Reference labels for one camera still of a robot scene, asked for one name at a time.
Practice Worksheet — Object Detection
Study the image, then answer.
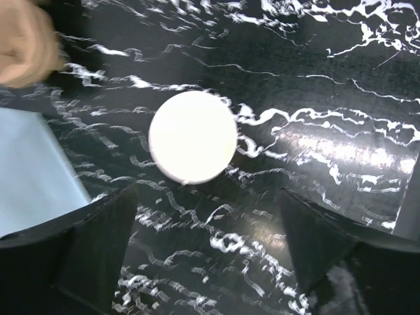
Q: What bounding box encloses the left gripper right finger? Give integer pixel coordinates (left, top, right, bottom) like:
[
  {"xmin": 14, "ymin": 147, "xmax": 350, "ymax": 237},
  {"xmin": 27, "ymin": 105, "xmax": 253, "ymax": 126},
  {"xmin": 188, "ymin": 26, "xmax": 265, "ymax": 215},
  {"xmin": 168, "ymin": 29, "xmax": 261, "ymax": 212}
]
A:
[{"xmin": 278, "ymin": 189, "xmax": 419, "ymax": 314}]

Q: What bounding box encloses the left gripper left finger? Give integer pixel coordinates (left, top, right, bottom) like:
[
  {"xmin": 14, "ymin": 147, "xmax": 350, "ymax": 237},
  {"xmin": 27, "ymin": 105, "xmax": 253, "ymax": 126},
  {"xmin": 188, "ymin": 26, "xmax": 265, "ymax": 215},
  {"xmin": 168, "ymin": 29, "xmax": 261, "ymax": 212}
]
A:
[{"xmin": 1, "ymin": 184, "xmax": 138, "ymax": 314}]

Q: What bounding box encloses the light blue paper bag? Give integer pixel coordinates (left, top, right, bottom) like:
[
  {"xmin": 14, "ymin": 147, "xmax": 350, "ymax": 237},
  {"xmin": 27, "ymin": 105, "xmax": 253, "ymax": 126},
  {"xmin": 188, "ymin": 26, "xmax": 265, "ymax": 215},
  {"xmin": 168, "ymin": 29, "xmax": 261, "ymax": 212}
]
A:
[{"xmin": 1, "ymin": 108, "xmax": 91, "ymax": 236}]

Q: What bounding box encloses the single brown paper cup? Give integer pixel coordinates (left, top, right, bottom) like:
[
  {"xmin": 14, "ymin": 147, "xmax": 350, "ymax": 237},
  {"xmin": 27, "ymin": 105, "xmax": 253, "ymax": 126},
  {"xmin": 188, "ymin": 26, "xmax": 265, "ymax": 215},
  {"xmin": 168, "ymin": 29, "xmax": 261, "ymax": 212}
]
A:
[{"xmin": 148, "ymin": 91, "xmax": 238, "ymax": 185}]

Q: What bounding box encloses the stack of pulp cup carriers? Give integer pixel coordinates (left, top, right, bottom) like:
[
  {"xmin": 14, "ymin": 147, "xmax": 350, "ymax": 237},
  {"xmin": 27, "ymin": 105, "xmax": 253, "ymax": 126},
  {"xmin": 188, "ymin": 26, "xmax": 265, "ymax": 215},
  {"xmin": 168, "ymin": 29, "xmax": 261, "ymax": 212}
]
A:
[{"xmin": 1, "ymin": 1, "xmax": 66, "ymax": 89}]

